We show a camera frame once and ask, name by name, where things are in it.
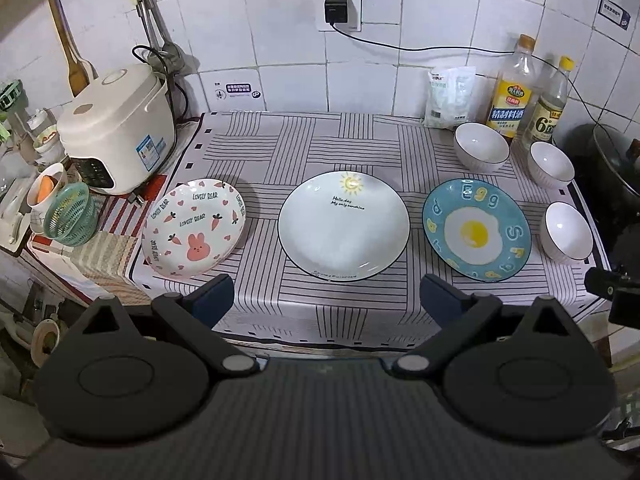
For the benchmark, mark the hanging metal utensils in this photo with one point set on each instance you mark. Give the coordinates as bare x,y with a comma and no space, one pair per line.
159,50

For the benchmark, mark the white wall socket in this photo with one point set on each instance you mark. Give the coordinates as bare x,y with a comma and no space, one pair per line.
354,17

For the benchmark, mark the white ribbed bowl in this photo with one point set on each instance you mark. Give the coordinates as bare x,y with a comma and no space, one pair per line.
549,166
565,234
480,149

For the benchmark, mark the white rice cooker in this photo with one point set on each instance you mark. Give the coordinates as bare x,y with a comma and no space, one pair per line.
119,130

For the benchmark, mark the blue fried egg plate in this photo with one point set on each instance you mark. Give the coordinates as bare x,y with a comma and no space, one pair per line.
477,229

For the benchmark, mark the red striped cloth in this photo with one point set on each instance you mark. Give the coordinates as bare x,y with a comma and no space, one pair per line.
102,265

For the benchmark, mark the yellow label cooking oil bottle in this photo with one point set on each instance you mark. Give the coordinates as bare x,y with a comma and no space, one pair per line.
514,88

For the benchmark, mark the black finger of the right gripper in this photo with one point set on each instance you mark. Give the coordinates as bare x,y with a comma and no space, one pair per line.
621,291

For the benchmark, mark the pink bunny carrot plate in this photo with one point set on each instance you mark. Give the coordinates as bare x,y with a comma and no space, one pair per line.
193,227

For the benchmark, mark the clear vinegar bottle yellow cap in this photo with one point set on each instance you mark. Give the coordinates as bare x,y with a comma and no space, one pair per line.
549,105

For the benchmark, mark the black wok with lid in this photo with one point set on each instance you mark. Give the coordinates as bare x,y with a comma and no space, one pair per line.
606,166

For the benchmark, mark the white plastic salt bag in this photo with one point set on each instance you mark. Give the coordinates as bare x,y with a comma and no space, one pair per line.
449,97

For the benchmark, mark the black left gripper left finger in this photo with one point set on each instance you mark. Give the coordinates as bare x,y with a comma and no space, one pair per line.
191,320

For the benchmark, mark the black power adapter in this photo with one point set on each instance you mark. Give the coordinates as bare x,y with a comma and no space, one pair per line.
336,11

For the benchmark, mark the green plastic basket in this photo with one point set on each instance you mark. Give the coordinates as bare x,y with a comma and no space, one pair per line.
72,218

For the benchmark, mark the wooden spatula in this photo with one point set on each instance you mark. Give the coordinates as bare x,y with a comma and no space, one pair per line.
80,71

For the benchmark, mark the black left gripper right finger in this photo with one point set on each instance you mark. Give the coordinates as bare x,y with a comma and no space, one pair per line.
461,318

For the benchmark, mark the white cup with orange item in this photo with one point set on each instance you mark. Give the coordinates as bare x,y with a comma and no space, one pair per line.
41,195

